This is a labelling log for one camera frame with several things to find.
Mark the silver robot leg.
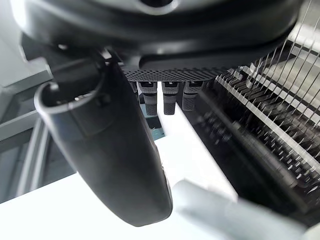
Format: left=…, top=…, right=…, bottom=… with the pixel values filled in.
left=172, top=179, right=320, bottom=240

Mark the white dishwasher door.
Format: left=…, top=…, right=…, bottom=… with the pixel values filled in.
left=0, top=99, right=240, bottom=240

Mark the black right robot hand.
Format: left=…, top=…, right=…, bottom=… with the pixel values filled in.
left=22, top=0, right=312, bottom=228

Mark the grey cabinet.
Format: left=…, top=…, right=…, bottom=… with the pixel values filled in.
left=0, top=32, right=83, bottom=203

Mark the wire dishwasher rack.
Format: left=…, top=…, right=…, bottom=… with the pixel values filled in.
left=189, top=0, right=320, bottom=208

